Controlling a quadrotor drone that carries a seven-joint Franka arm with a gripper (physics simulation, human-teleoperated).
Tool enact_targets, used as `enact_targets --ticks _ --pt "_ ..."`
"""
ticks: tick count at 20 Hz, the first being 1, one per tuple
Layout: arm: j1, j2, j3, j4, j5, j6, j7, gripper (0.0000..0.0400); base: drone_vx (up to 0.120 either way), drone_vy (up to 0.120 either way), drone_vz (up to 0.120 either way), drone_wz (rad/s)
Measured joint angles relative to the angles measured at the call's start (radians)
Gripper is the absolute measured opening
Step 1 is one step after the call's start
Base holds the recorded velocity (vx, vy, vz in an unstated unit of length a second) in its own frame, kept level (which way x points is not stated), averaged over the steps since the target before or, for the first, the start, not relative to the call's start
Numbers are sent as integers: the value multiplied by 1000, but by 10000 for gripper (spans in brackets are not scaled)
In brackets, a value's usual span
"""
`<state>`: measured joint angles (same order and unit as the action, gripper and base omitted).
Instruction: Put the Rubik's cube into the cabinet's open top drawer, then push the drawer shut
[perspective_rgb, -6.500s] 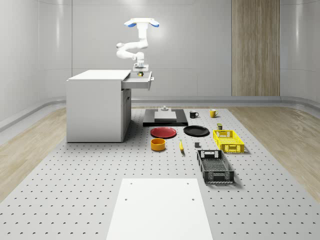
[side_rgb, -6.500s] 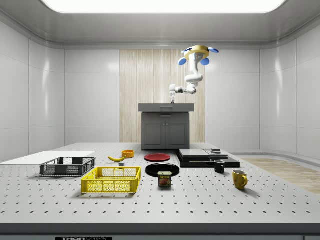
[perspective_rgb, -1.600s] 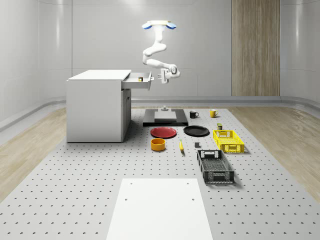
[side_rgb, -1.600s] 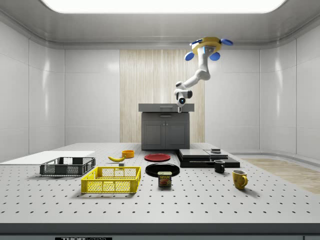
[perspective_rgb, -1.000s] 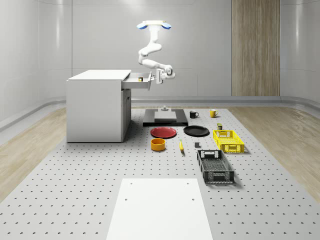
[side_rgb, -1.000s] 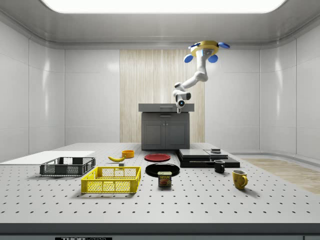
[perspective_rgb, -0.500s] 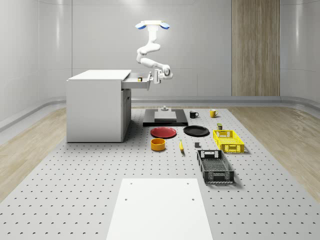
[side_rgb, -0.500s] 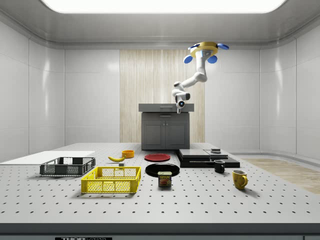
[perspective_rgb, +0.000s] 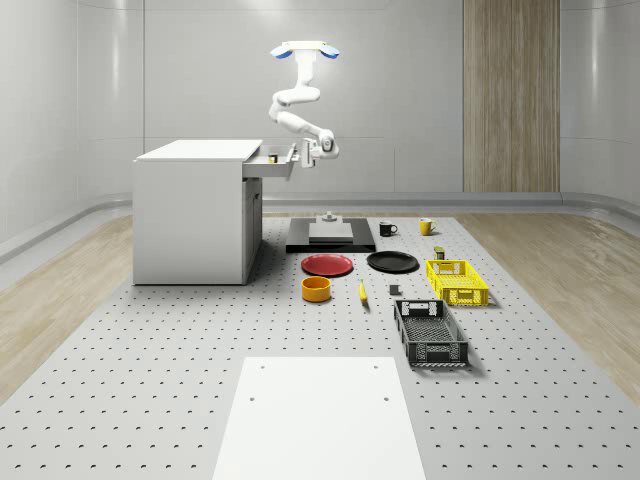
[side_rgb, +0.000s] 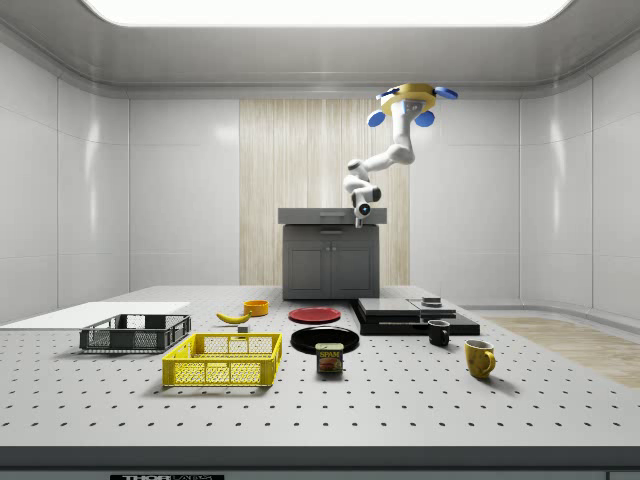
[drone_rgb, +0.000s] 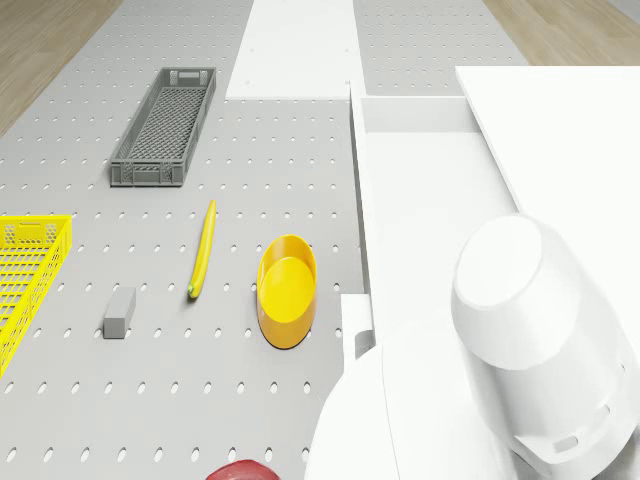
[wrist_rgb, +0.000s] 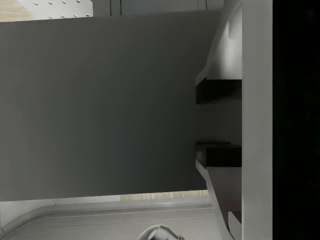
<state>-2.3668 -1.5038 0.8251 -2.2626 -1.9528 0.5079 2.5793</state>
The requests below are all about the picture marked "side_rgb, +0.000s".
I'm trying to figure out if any white cabinet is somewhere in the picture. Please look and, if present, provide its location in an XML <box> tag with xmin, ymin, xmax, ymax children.
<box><xmin>282</xmin><ymin>223</ymin><xmax>380</xmax><ymax>301</ymax></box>

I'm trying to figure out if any black stove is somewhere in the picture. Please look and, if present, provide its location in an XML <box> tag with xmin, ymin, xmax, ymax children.
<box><xmin>352</xmin><ymin>295</ymin><xmax>482</xmax><ymax>336</ymax></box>

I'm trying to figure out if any red plate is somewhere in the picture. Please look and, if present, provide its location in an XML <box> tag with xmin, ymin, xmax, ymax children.
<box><xmin>288</xmin><ymin>307</ymin><xmax>342</xmax><ymax>324</ymax></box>

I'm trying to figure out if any black plate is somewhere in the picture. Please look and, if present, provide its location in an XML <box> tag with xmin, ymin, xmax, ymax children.
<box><xmin>290</xmin><ymin>326</ymin><xmax>361</xmax><ymax>354</ymax></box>

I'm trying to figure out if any black mug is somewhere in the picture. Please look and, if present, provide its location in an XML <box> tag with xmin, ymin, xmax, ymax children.
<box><xmin>427</xmin><ymin>319</ymin><xmax>451</xmax><ymax>347</ymax></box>

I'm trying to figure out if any drone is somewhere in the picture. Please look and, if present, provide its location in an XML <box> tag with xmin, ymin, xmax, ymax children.
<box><xmin>367</xmin><ymin>83</ymin><xmax>459</xmax><ymax>129</ymax></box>

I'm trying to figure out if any flat-sided can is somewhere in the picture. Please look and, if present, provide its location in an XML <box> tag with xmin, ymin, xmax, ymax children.
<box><xmin>315</xmin><ymin>342</ymin><xmax>345</xmax><ymax>374</ymax></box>

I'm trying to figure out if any yellow mug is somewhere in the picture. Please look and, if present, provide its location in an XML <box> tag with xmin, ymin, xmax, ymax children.
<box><xmin>464</xmin><ymin>339</ymin><xmax>497</xmax><ymax>379</ymax></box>

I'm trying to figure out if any yellow basket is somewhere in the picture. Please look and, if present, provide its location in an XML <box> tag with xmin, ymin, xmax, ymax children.
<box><xmin>161</xmin><ymin>332</ymin><xmax>284</xmax><ymax>388</ymax></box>

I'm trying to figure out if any dark grey basket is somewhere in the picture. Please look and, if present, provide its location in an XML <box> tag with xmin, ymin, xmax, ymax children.
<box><xmin>79</xmin><ymin>313</ymin><xmax>193</xmax><ymax>354</ymax></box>

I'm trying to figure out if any white board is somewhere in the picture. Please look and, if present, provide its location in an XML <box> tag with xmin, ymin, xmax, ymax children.
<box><xmin>0</xmin><ymin>301</ymin><xmax>192</xmax><ymax>330</ymax></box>

